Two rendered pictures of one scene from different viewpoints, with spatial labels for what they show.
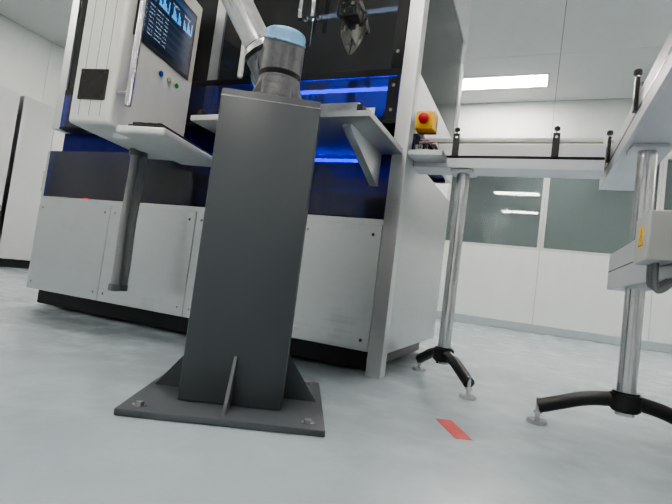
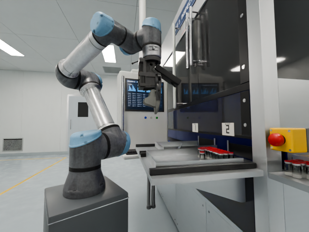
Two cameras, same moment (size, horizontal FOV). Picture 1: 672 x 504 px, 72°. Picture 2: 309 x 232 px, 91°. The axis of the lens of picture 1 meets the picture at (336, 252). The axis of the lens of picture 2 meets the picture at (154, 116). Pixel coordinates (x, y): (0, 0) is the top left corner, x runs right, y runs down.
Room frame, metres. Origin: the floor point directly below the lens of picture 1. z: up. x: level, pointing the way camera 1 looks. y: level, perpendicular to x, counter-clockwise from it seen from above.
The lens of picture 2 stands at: (1.14, -0.44, 1.04)
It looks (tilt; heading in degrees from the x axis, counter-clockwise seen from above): 3 degrees up; 56
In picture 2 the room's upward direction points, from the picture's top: straight up
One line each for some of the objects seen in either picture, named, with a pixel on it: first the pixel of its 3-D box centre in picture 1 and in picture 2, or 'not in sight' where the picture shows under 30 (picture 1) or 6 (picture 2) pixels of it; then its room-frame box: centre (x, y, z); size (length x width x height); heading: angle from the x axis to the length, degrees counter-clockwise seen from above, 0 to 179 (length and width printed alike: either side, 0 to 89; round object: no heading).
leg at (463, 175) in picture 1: (453, 266); not in sight; (1.84, -0.47, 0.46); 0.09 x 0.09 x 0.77; 67
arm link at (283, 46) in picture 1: (282, 54); (87, 146); (1.27, 0.22, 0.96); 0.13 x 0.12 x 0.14; 19
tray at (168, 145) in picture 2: not in sight; (183, 146); (1.89, 0.30, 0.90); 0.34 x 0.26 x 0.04; 157
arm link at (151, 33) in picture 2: not in sight; (151, 35); (1.46, 0.05, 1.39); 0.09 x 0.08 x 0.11; 109
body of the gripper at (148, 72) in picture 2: (353, 5); (150, 75); (1.46, 0.05, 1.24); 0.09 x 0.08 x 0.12; 157
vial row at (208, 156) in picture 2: not in sight; (210, 154); (1.75, -0.01, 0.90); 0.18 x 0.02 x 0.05; 66
